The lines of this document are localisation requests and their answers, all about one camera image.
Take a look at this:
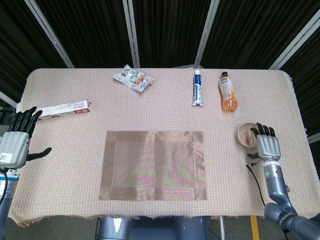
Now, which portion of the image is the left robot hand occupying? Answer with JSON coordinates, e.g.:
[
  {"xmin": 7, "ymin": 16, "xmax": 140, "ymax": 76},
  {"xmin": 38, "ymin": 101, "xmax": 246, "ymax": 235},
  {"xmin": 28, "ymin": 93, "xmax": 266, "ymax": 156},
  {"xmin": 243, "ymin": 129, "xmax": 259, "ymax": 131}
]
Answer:
[{"xmin": 0, "ymin": 106, "xmax": 53, "ymax": 170}]

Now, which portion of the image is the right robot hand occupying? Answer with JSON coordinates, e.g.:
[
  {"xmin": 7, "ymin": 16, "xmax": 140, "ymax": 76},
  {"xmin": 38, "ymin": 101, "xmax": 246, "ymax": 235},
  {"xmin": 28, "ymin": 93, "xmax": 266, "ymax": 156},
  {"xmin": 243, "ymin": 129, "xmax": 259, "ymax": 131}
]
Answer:
[{"xmin": 247, "ymin": 122, "xmax": 281, "ymax": 161}]

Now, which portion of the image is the beige bowl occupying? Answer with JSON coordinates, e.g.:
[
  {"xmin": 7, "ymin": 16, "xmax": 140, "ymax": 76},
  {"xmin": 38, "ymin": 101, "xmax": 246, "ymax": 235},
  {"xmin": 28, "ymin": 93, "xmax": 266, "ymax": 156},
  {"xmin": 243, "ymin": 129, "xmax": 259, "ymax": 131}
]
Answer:
[{"xmin": 236, "ymin": 121, "xmax": 260, "ymax": 151}]

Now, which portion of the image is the brown woven placemat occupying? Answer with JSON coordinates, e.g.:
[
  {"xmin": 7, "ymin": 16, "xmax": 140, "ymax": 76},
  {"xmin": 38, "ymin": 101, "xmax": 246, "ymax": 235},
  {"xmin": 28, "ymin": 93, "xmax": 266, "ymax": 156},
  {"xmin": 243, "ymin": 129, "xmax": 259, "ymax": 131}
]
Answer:
[{"xmin": 98, "ymin": 130, "xmax": 209, "ymax": 202}]

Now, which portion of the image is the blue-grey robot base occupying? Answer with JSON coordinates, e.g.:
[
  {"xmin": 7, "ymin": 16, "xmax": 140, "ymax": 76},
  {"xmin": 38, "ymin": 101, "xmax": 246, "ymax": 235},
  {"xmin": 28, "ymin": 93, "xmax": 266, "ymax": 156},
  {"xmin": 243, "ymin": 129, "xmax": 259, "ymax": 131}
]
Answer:
[{"xmin": 96, "ymin": 215, "xmax": 208, "ymax": 240}]

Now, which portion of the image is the long white red box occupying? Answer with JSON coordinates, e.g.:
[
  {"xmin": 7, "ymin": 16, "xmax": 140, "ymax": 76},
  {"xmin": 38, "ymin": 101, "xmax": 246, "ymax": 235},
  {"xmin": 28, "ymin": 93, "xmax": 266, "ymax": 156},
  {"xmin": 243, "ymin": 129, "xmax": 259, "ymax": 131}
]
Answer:
[{"xmin": 37, "ymin": 99, "xmax": 92, "ymax": 118}]

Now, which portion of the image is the orange drink bottle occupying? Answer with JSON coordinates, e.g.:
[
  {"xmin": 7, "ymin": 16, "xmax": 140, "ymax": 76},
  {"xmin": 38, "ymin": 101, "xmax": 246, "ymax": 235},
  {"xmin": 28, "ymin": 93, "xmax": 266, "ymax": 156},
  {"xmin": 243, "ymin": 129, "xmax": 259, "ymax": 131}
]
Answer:
[{"xmin": 218, "ymin": 71, "xmax": 239, "ymax": 113}]

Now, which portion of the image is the blue white toothpaste tube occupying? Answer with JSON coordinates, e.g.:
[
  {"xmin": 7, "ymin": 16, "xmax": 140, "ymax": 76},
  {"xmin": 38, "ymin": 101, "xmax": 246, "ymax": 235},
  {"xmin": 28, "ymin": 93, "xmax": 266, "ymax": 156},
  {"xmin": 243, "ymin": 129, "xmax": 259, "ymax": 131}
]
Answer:
[{"xmin": 191, "ymin": 69, "xmax": 205, "ymax": 107}]

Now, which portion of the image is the metal table leg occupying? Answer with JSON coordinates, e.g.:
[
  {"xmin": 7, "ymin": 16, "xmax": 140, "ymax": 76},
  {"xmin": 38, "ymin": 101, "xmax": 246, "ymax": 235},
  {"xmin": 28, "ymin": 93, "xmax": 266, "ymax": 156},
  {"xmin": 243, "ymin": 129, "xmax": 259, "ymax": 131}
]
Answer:
[{"xmin": 219, "ymin": 216, "xmax": 226, "ymax": 240}]

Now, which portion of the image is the pink woven tablecloth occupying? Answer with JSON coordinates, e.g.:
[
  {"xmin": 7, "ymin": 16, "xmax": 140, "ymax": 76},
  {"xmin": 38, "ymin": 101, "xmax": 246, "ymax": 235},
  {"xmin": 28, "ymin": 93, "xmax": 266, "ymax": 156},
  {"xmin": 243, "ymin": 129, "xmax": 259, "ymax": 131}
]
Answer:
[{"xmin": 0, "ymin": 67, "xmax": 308, "ymax": 228}]

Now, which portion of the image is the white snack bag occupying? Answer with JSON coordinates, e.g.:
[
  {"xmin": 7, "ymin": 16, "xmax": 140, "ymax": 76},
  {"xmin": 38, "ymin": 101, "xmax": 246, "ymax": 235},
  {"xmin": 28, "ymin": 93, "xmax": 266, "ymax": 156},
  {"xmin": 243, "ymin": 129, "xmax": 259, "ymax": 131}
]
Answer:
[{"xmin": 112, "ymin": 64, "xmax": 155, "ymax": 94}]

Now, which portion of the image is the black pleated curtain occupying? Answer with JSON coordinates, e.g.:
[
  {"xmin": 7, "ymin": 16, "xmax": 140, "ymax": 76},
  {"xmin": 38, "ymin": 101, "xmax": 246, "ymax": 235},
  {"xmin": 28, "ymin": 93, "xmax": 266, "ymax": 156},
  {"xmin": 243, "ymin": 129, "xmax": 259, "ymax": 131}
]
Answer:
[{"xmin": 0, "ymin": 0, "xmax": 320, "ymax": 137}]

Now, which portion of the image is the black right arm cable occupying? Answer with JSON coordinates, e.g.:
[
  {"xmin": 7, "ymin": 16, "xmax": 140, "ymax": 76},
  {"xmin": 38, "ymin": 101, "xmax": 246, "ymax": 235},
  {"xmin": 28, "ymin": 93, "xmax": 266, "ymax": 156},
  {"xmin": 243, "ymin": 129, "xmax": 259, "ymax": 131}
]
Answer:
[{"xmin": 246, "ymin": 161, "xmax": 267, "ymax": 207}]

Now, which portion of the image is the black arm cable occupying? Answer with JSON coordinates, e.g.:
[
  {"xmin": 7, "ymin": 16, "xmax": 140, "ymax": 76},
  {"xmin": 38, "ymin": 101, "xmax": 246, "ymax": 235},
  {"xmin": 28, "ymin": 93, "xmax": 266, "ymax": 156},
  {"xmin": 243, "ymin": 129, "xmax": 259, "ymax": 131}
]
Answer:
[
  {"xmin": 0, "ymin": 168, "xmax": 8, "ymax": 206},
  {"xmin": 246, "ymin": 161, "xmax": 267, "ymax": 207}
]

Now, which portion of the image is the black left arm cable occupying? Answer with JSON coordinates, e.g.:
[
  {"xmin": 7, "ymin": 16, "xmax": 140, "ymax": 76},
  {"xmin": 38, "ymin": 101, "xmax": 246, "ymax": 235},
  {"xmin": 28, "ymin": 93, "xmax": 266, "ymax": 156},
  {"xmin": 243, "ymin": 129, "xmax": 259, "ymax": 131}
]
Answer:
[{"xmin": 0, "ymin": 168, "xmax": 8, "ymax": 206}]

